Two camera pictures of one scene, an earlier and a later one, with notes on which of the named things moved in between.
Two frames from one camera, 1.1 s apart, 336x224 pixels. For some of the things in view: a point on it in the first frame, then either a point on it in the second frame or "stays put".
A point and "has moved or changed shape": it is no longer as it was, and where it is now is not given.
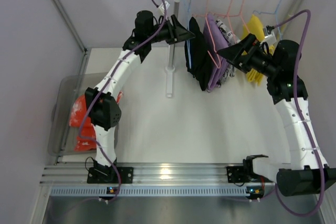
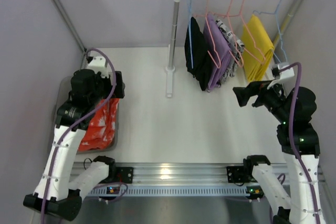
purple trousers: (214, 41) stays put
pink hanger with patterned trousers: (227, 14) stays put
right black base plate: (237, 174) stays put
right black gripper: (247, 54) → (256, 91)
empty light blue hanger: (274, 12) stays put
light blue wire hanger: (188, 27) has moved or changed shape
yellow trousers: (254, 27) stays put
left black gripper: (171, 31) → (117, 85)
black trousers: (197, 57) stays put
